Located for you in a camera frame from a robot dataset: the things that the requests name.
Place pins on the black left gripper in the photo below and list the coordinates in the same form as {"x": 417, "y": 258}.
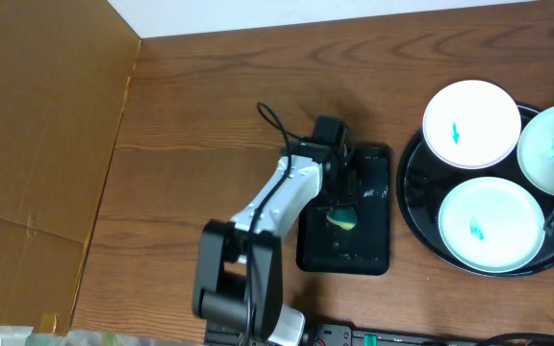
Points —
{"x": 342, "y": 190}

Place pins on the pale green plate front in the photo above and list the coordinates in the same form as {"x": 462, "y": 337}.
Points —
{"x": 491, "y": 225}

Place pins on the green yellow sponge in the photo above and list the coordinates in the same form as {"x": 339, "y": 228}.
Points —
{"x": 345, "y": 218}

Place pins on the white plate green stain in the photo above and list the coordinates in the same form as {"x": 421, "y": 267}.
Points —
{"x": 471, "y": 124}

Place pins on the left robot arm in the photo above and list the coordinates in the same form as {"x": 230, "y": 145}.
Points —
{"x": 239, "y": 276}

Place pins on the round black tray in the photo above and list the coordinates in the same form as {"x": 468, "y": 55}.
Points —
{"x": 423, "y": 181}

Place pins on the black rectangular tray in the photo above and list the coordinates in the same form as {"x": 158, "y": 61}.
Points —
{"x": 364, "y": 250}

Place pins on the cardboard panel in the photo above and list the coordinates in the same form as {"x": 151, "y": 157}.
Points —
{"x": 65, "y": 68}

